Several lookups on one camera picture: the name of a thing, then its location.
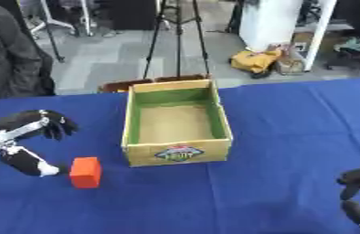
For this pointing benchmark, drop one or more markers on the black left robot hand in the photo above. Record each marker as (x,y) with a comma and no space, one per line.
(26,161)

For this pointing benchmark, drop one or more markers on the small tan cardboard box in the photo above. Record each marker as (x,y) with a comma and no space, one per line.
(291,62)

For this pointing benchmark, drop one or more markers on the cardboard box with green inside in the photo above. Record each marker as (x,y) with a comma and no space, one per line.
(175,128)

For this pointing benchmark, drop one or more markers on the orange rectangular block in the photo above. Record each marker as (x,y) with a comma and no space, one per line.
(85,172)

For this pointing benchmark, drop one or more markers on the person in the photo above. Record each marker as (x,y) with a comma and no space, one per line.
(7,51)

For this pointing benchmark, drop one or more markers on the white stand with wheels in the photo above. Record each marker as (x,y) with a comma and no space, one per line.
(63,18)

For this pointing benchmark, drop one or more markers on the yellow bag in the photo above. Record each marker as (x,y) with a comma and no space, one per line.
(253,61)

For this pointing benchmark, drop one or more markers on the white cabinet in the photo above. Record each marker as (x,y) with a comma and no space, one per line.
(279,27)

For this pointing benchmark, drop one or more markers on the black tripod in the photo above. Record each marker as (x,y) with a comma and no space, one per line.
(178,36)

